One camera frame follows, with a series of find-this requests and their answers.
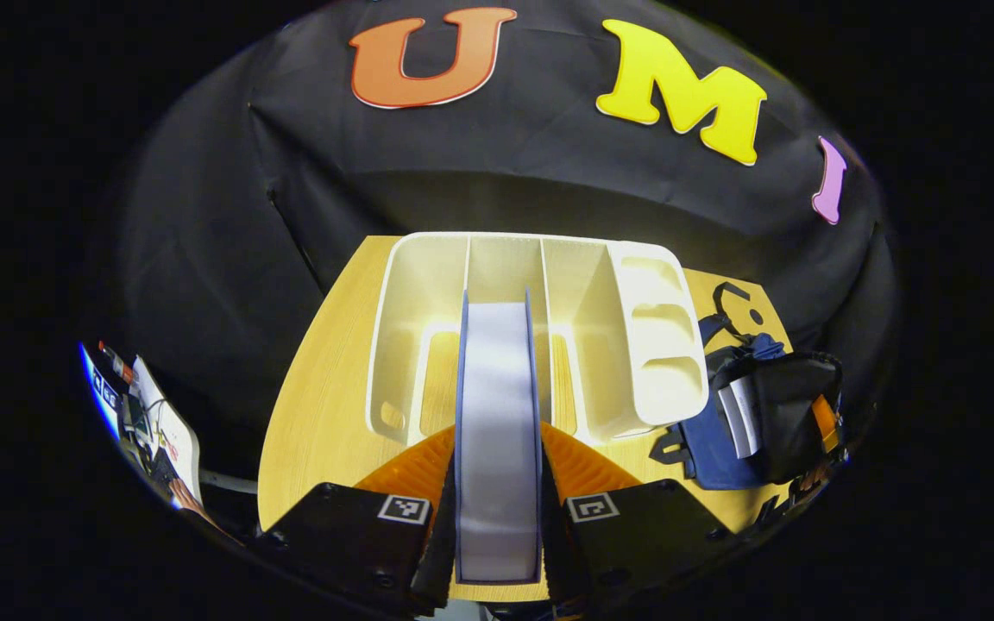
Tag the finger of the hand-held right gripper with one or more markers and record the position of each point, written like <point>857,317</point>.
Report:
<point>827,423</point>

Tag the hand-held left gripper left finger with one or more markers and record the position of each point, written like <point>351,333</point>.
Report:
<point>350,535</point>

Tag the white plastic bookshelf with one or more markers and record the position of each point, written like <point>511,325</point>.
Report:
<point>652,345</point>

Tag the computer monitor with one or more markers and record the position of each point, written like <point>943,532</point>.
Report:
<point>98,388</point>

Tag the blue-grey book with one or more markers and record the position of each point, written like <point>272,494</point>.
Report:
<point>497,431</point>

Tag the white book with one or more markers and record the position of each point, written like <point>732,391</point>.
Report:
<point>739,414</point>

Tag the blue schoolbag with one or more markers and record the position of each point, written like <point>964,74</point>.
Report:
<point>795,414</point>

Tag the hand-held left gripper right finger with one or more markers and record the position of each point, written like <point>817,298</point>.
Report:
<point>635,535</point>

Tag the small white side table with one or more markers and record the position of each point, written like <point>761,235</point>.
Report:
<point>173,440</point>

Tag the red bottle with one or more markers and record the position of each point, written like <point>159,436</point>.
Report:
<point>116,360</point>

